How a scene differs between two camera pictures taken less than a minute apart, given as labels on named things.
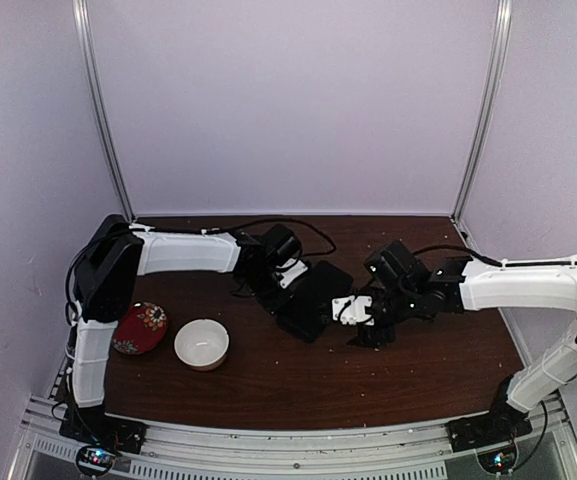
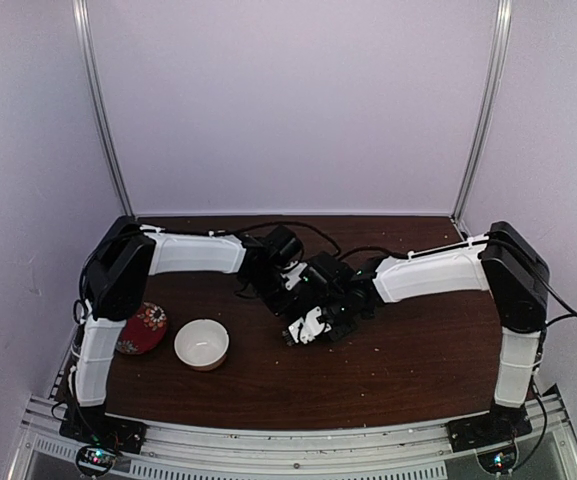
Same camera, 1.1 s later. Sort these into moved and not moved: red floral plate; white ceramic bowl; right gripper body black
Moved: right gripper body black
Not moved: red floral plate; white ceramic bowl
